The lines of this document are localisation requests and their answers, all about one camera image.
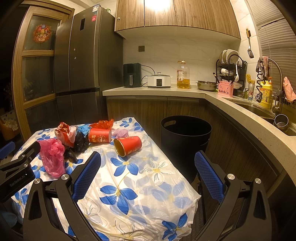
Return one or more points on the stainless steel bowl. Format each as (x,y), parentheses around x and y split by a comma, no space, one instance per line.
(206,85)

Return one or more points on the chrome kitchen faucet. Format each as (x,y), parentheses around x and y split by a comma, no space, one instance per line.
(267,67)

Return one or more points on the dark grey refrigerator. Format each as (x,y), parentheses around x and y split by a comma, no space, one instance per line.
(88,59)

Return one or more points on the hanging slotted spatula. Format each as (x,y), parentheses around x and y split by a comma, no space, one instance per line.
(249,50)

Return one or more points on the steel cup in sink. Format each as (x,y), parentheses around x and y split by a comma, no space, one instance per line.
(281,122)

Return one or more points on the red patterned paper cup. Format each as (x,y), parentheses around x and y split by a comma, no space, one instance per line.
(98,135)

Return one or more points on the red paper cup gold inside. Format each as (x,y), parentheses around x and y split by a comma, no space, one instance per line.
(127,145)

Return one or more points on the pink cloth on rack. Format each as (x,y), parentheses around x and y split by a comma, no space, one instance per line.
(290,95)

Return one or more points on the wooden glass door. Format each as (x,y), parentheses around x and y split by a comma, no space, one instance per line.
(32,75)

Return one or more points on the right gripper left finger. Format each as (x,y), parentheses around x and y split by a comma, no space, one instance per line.
(41,222)

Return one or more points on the red white snack wrapper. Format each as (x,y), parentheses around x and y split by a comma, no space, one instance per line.
(66,134)

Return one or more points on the cooking oil bottle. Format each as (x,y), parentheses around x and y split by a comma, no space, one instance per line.
(183,75)

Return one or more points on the black round trash bin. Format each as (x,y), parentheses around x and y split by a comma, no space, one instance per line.
(181,137)

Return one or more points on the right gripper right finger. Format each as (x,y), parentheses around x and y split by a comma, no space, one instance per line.
(243,211)

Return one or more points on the pink utensil basket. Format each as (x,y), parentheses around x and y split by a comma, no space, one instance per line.
(225,88)

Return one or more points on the red plastic bag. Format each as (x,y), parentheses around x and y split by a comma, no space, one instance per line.
(103,124)

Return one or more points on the black dish rack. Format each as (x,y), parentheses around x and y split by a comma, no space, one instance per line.
(232,68)

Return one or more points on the purple disposable glove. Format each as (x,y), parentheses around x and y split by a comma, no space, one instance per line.
(120,133)

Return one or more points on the white rice cooker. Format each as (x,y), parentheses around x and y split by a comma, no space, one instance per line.
(159,80)

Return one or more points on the pink plastic bag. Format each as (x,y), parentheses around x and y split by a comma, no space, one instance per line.
(52,156)

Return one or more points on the white spray bottle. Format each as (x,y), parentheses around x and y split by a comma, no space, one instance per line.
(256,96)

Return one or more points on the black air fryer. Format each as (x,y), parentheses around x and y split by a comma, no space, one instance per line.
(132,75)

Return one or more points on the wooden upper cabinet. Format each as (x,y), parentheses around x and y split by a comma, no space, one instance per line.
(215,16)

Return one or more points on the yellow detergent bottle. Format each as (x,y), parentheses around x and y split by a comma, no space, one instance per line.
(266,90)

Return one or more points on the black plastic bag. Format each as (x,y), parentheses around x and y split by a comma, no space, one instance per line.
(80,145)

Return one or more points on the floral blue white tablecloth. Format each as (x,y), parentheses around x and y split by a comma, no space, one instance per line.
(138,197)

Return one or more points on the beer can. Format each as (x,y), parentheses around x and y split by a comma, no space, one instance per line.
(250,91)

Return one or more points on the blue disposable glove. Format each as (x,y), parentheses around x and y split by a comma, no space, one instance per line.
(84,128)

